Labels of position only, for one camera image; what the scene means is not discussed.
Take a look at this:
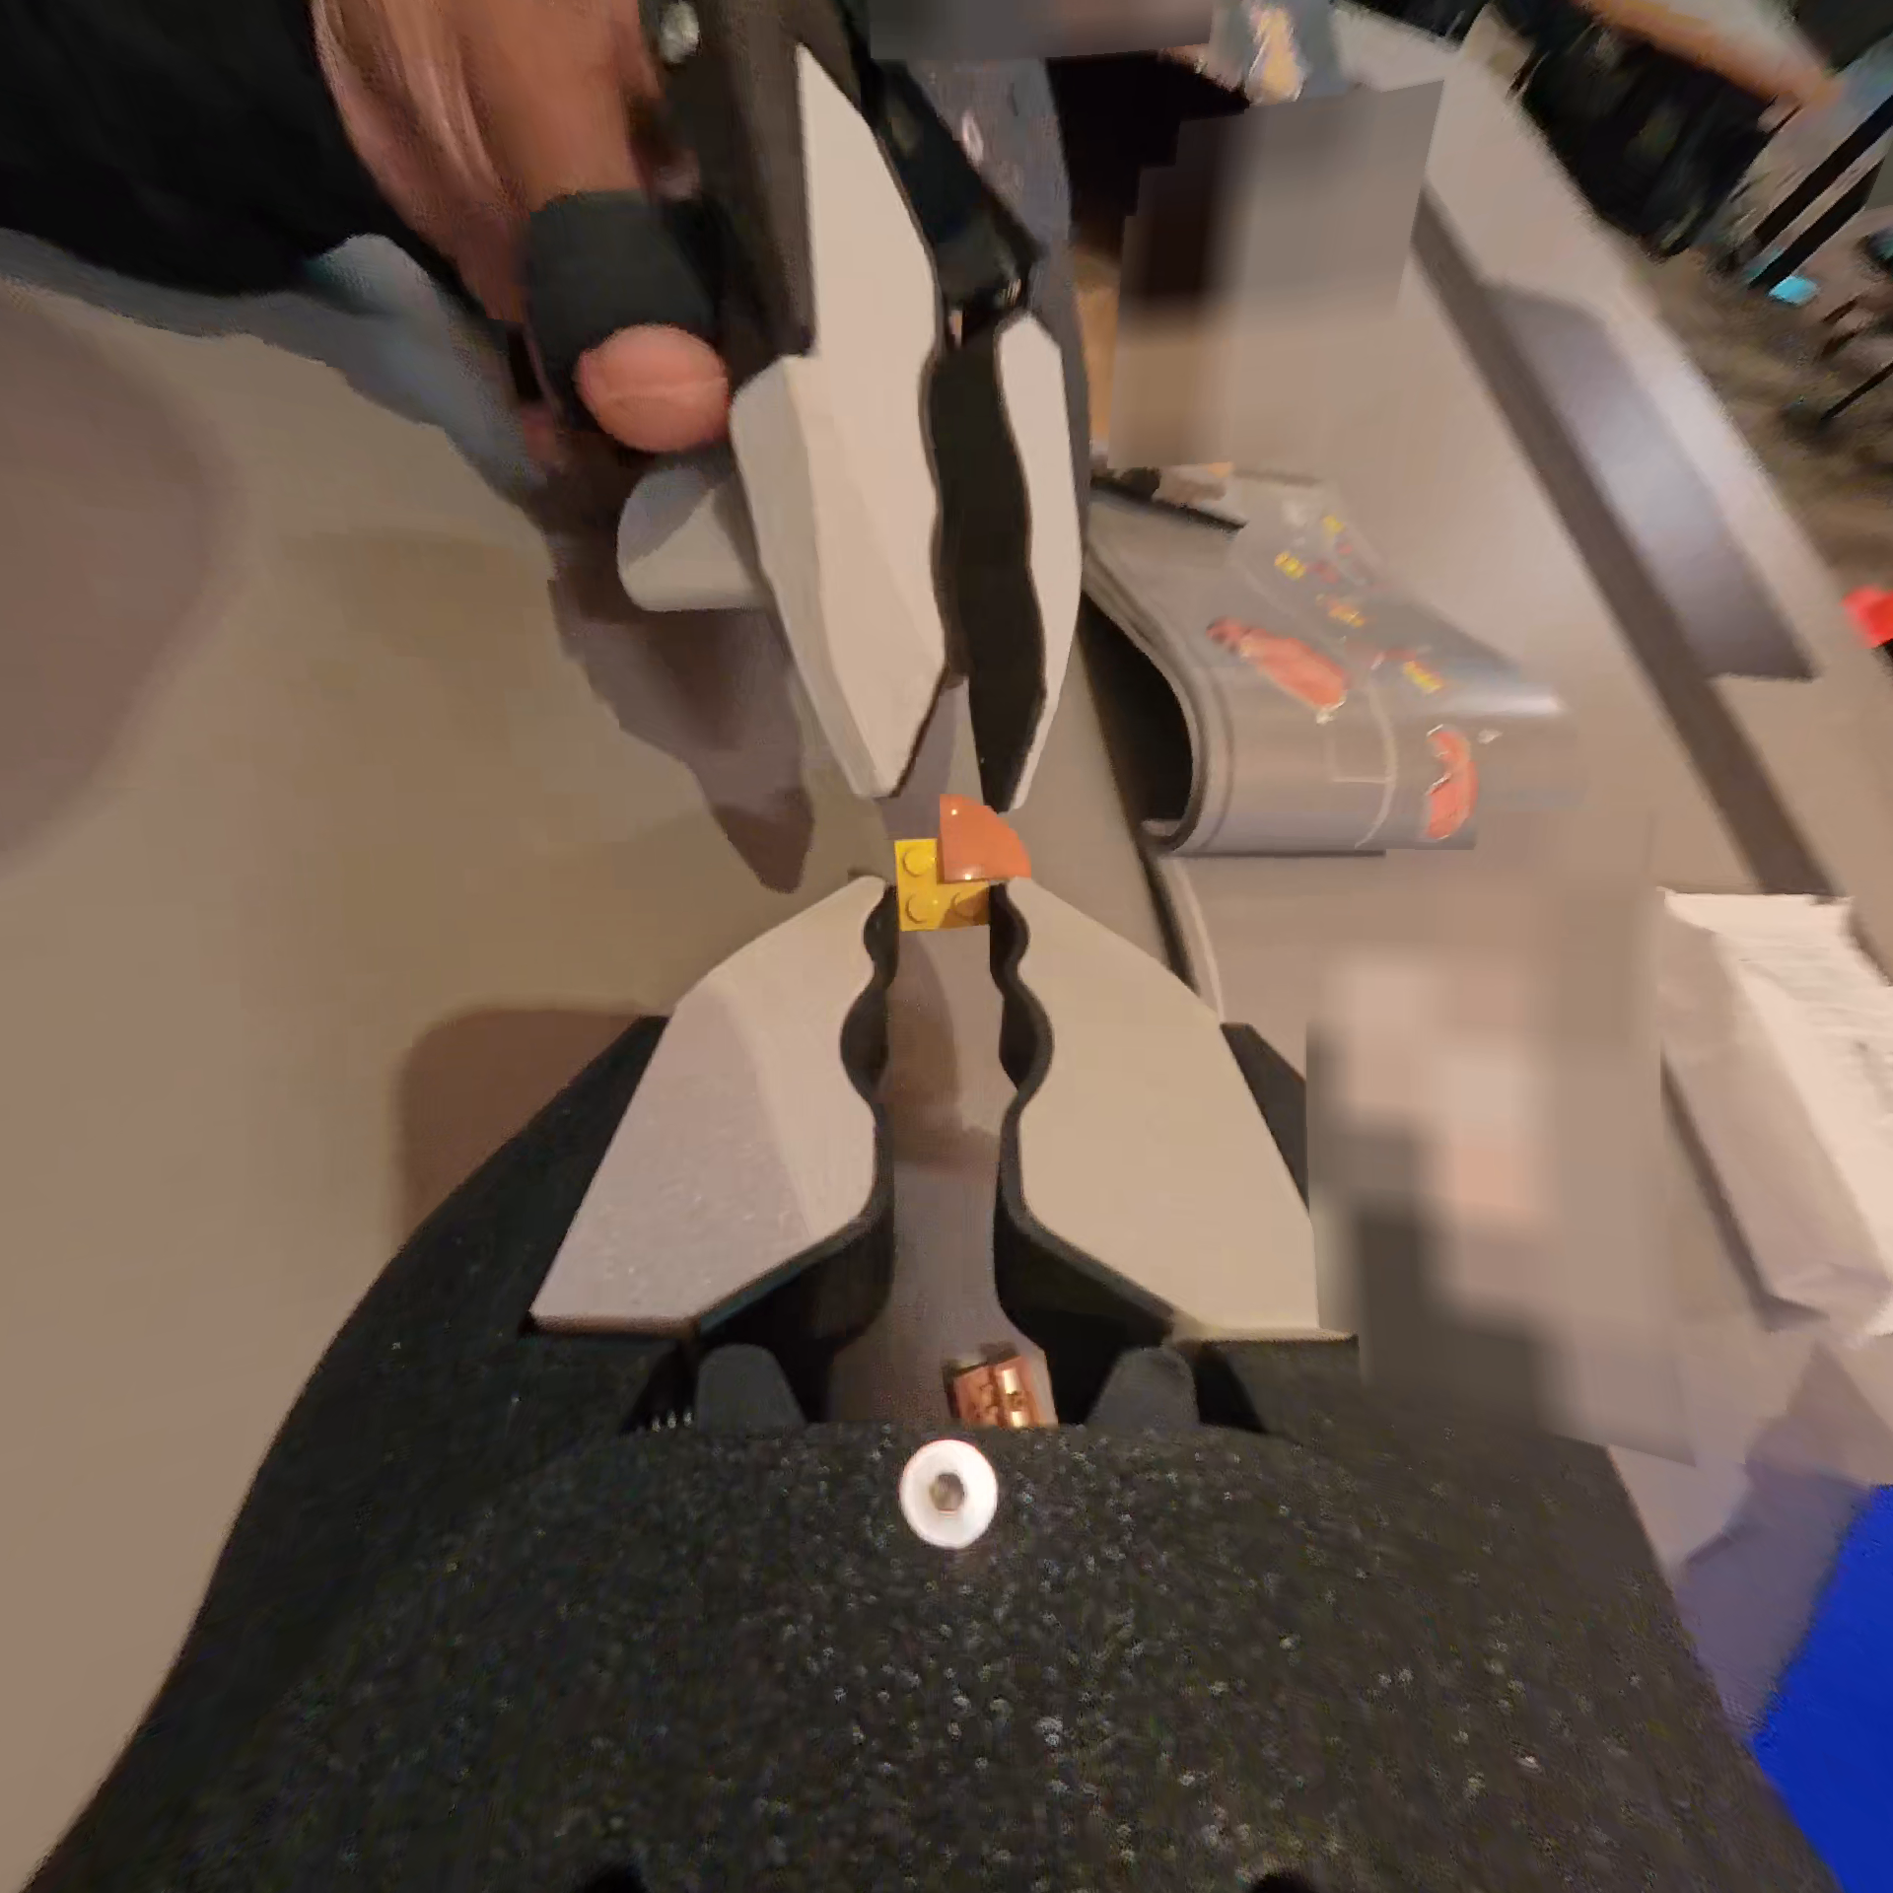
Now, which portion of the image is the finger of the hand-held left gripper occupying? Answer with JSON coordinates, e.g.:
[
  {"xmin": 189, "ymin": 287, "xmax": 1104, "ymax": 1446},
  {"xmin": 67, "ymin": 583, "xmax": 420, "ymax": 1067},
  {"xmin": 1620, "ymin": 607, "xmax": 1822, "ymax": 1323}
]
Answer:
[
  {"xmin": 729, "ymin": 38, "xmax": 954, "ymax": 802},
  {"xmin": 929, "ymin": 301, "xmax": 1092, "ymax": 815}
]

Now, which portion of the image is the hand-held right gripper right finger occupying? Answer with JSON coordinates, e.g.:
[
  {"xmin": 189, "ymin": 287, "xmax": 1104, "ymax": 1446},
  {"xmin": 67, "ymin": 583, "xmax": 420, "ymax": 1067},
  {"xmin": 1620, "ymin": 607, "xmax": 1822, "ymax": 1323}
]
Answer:
[{"xmin": 987, "ymin": 885, "xmax": 1359, "ymax": 1346}]

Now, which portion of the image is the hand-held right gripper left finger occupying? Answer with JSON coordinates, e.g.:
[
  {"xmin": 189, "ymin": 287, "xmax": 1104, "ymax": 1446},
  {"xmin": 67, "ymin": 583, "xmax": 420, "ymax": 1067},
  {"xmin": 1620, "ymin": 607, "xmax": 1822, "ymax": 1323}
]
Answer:
[{"xmin": 528, "ymin": 871, "xmax": 899, "ymax": 1342}]

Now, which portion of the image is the yellow brick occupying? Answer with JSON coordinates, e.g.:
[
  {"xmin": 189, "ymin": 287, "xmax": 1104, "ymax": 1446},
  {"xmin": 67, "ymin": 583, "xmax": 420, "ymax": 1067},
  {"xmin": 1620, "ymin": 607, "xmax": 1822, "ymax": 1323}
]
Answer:
[{"xmin": 894, "ymin": 835, "xmax": 990, "ymax": 934}]

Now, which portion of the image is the brown curved brick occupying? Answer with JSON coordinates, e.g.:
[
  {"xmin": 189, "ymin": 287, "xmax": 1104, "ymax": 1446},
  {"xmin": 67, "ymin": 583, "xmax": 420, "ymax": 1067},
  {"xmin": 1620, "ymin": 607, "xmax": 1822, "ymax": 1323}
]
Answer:
[{"xmin": 934, "ymin": 791, "xmax": 1036, "ymax": 885}]

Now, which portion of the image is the person's left forearm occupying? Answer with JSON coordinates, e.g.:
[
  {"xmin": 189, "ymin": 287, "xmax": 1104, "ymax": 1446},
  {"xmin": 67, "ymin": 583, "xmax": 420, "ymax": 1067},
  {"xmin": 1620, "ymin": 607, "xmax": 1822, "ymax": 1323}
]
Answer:
[{"xmin": 0, "ymin": 0, "xmax": 476, "ymax": 303}]

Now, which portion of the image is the person's left hand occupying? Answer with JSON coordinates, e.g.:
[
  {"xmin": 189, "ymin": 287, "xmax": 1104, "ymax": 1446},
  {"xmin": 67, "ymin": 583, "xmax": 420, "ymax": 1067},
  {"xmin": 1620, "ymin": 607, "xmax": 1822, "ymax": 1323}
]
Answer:
[{"xmin": 315, "ymin": 0, "xmax": 734, "ymax": 464}]

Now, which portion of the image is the brown brick model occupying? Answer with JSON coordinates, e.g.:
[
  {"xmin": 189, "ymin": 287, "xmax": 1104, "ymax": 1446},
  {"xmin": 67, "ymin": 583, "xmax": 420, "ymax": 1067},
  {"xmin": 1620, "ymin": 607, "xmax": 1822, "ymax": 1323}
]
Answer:
[{"xmin": 944, "ymin": 1339, "xmax": 1060, "ymax": 1432}]

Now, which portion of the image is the grey instruction booklet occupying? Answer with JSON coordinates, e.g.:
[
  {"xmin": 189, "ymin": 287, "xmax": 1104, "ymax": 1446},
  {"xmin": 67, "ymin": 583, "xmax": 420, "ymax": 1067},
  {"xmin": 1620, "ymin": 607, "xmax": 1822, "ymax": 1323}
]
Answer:
[{"xmin": 1084, "ymin": 470, "xmax": 1575, "ymax": 862}]

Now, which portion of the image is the white paper sheet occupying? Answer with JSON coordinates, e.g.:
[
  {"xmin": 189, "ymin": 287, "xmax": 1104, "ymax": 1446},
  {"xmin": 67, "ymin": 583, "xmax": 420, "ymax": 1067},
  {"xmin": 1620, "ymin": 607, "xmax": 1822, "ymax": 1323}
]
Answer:
[{"xmin": 1653, "ymin": 885, "xmax": 1893, "ymax": 1339}]

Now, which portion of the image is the blue plastic bin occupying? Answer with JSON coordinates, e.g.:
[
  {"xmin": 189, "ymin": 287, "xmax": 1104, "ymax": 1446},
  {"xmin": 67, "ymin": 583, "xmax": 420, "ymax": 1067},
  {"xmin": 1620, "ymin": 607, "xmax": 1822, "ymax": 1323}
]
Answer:
[{"xmin": 1742, "ymin": 1475, "xmax": 1893, "ymax": 1842}]

